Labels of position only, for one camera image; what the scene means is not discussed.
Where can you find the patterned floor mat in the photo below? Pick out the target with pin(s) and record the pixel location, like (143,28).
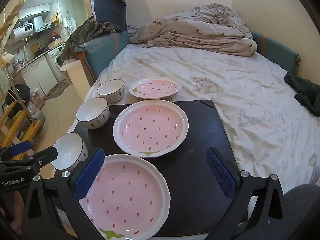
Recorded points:
(57,90)

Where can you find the beige bear print duvet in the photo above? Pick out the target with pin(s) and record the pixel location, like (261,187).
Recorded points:
(195,30)

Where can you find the white base cabinets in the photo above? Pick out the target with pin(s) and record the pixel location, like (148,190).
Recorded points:
(37,75)

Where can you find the white fish print bowl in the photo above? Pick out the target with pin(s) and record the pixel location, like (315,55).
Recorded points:
(91,111)
(110,87)
(67,150)

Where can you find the teal padded bed frame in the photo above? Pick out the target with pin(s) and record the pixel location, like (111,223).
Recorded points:
(275,52)

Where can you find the pink strawberry plate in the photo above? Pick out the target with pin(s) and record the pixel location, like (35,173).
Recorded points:
(130,195)
(157,87)
(150,127)

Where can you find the dark green cloth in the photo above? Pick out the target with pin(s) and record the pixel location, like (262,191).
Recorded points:
(305,92)

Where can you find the yellow wooden rack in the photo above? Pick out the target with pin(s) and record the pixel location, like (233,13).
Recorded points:
(15,125)

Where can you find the beige bedside cabinet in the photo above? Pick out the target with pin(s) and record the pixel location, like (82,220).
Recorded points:
(75,80)

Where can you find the white washing machine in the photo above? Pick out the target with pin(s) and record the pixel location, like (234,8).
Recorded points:
(56,57)

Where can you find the black board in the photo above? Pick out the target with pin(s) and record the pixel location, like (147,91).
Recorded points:
(200,130)

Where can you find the camouflage garment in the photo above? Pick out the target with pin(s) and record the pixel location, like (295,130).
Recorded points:
(85,33)

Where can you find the black bag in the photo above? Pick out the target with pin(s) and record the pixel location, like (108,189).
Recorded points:
(18,95)

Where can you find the paper towel roll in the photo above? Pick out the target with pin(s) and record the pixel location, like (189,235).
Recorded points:
(7,58)

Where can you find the dark blue cushion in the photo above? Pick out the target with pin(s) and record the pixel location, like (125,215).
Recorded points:
(107,5)

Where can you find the white water heater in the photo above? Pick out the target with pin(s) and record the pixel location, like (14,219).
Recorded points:
(22,31)

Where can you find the grey cloth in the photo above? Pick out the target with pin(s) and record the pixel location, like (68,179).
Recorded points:
(302,212)

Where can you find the white wall cabinets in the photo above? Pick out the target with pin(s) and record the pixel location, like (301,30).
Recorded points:
(35,10)

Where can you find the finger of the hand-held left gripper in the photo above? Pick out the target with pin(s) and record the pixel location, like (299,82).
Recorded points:
(47,154)
(20,147)

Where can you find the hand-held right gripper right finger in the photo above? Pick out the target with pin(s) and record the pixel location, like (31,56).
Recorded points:
(221,172)

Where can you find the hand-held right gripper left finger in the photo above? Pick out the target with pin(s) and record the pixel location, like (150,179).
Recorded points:
(90,173)

